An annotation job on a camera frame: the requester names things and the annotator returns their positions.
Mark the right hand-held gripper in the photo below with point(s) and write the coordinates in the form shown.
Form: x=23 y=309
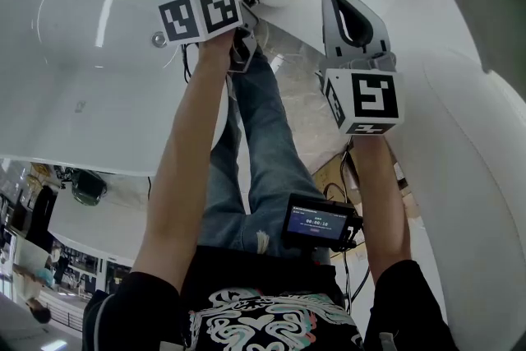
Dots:
x=374 y=96

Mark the black patterned t-shirt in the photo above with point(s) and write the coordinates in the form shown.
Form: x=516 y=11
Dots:
x=271 y=308

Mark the person's left forearm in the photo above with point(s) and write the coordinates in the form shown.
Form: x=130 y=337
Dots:
x=185 y=160

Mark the white table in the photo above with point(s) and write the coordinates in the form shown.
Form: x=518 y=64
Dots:
x=102 y=222

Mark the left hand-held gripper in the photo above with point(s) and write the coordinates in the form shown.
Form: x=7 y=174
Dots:
x=181 y=18

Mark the person's blue jeans legs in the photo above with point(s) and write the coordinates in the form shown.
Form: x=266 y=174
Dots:
x=267 y=144

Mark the person's right forearm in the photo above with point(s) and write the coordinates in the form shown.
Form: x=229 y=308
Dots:
x=382 y=209

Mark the white oval bathtub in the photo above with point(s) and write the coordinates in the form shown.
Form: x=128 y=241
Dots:
x=82 y=94

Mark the green and black helmet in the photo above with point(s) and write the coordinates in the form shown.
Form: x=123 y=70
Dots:
x=88 y=189

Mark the small black display screen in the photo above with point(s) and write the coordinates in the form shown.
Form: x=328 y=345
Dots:
x=316 y=224

